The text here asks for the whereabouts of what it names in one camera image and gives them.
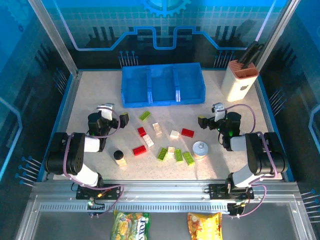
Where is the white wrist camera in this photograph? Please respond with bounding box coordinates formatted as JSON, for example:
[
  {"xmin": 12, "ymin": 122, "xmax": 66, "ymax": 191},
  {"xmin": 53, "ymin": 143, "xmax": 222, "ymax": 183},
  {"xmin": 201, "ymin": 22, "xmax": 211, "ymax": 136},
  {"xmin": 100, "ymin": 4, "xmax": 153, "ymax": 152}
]
[
  {"xmin": 211, "ymin": 102, "xmax": 227, "ymax": 122},
  {"xmin": 96, "ymin": 102, "xmax": 116, "ymax": 121}
]

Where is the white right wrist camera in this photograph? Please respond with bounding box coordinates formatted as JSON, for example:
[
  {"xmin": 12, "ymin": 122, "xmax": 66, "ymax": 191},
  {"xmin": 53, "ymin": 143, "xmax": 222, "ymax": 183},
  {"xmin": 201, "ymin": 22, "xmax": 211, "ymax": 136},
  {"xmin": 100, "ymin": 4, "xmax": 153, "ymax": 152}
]
[{"xmin": 211, "ymin": 102, "xmax": 227, "ymax": 122}]

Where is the aluminium frame post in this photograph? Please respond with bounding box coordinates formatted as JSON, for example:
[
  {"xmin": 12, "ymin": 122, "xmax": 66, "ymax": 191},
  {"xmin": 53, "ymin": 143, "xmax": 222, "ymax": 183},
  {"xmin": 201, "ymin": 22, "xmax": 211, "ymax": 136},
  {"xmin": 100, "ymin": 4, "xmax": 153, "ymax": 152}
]
[
  {"xmin": 27, "ymin": 0, "xmax": 80, "ymax": 76},
  {"xmin": 254, "ymin": 0, "xmax": 301, "ymax": 73}
]

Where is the black-lidded spice jar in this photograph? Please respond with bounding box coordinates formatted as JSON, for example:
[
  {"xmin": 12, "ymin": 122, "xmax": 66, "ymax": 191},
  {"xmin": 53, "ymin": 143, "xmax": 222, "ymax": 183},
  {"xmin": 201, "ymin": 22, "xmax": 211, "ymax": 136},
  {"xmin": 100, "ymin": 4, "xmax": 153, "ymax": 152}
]
[{"xmin": 113, "ymin": 149, "xmax": 128, "ymax": 168}]

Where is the yellow snack bag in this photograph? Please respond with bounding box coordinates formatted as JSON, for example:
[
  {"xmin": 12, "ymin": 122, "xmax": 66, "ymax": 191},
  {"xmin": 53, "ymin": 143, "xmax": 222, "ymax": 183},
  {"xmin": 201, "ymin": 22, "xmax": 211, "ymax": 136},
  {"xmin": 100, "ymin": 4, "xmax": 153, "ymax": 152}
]
[{"xmin": 187, "ymin": 211, "xmax": 223, "ymax": 240}]

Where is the green lego brick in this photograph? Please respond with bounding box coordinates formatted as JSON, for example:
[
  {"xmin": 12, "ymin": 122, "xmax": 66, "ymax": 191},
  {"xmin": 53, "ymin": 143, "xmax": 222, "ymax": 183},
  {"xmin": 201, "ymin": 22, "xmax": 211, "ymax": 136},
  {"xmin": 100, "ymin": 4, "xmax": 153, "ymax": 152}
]
[
  {"xmin": 173, "ymin": 148, "xmax": 185, "ymax": 163},
  {"xmin": 138, "ymin": 110, "xmax": 152, "ymax": 122},
  {"xmin": 156, "ymin": 147, "xmax": 169, "ymax": 162},
  {"xmin": 182, "ymin": 151, "xmax": 196, "ymax": 166}
]

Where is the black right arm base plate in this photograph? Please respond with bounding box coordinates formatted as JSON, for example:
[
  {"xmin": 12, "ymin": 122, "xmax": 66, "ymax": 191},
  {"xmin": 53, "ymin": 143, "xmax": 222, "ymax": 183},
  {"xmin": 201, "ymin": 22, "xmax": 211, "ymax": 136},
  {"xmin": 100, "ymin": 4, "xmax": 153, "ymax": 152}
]
[{"xmin": 208, "ymin": 183, "xmax": 255, "ymax": 201}]

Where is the blue three-compartment plastic bin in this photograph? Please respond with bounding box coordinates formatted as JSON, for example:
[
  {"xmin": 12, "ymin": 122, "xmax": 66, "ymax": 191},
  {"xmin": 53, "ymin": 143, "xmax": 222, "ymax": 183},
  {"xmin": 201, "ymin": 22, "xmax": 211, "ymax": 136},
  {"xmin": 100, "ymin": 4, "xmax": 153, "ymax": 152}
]
[{"xmin": 120, "ymin": 62, "xmax": 207, "ymax": 109}]

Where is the slotted grey cable duct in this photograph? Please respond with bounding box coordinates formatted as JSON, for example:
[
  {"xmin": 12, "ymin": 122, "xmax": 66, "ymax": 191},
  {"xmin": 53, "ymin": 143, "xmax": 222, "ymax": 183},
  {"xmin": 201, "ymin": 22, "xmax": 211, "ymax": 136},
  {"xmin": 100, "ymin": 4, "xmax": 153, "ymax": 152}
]
[{"xmin": 38, "ymin": 201, "xmax": 230, "ymax": 214}]

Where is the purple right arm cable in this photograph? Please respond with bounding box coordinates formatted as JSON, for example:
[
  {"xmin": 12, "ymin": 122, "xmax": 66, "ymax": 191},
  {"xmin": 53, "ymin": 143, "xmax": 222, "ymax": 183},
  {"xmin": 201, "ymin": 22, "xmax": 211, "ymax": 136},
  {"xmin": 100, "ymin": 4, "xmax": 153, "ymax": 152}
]
[{"xmin": 219, "ymin": 103, "xmax": 280, "ymax": 219}]

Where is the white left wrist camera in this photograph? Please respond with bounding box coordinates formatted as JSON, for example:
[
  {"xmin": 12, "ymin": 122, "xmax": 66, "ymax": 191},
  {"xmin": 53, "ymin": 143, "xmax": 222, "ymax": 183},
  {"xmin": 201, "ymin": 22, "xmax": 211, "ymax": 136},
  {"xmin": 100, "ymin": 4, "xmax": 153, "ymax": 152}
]
[{"xmin": 96, "ymin": 102, "xmax": 116, "ymax": 121}]

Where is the black knife handle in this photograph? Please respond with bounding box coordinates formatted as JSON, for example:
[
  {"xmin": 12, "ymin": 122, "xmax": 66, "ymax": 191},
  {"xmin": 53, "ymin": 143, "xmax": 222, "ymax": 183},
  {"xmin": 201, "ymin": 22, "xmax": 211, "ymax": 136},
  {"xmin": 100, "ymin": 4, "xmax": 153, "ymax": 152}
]
[
  {"xmin": 237, "ymin": 41, "xmax": 260, "ymax": 65},
  {"xmin": 243, "ymin": 43, "xmax": 265, "ymax": 70}
]

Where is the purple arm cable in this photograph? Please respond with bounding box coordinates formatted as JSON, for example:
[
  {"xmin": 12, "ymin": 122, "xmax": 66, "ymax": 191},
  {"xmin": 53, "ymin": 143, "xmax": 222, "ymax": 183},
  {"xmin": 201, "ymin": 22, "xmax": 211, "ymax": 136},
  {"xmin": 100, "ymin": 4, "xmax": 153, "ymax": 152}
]
[
  {"xmin": 219, "ymin": 103, "xmax": 280, "ymax": 219},
  {"xmin": 62, "ymin": 107, "xmax": 125, "ymax": 217}
]

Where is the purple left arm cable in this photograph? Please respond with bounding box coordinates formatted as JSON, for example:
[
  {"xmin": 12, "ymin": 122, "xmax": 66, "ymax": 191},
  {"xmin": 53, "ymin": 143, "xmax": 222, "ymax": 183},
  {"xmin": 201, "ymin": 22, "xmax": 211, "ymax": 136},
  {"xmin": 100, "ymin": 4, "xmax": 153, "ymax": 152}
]
[{"xmin": 62, "ymin": 107, "xmax": 125, "ymax": 217}]

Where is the cream knife block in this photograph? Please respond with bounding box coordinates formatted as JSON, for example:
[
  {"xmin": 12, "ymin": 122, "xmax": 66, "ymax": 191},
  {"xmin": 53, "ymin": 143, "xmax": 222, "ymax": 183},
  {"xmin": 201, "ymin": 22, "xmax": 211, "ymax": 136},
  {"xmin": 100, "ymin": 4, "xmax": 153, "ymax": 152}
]
[{"xmin": 220, "ymin": 59, "xmax": 260, "ymax": 103}]

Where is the green candy bag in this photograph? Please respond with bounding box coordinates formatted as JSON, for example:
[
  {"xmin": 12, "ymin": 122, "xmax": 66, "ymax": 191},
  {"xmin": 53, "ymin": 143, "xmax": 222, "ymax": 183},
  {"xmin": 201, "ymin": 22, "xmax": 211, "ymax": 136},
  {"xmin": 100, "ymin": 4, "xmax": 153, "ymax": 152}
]
[{"xmin": 110, "ymin": 209, "xmax": 152, "ymax": 240}]

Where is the aluminium frame beam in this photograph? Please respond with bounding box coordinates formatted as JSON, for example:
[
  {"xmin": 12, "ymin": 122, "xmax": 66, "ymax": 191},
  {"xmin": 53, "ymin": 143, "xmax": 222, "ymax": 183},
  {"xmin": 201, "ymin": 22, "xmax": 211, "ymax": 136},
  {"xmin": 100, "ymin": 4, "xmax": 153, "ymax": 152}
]
[{"xmin": 31, "ymin": 179, "xmax": 302, "ymax": 202}]

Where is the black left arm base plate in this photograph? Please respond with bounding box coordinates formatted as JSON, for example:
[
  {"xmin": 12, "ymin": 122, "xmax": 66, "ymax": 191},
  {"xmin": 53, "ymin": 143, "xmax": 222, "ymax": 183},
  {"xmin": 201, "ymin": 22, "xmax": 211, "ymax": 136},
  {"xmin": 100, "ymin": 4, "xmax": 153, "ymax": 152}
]
[{"xmin": 75, "ymin": 183, "xmax": 125, "ymax": 201}]

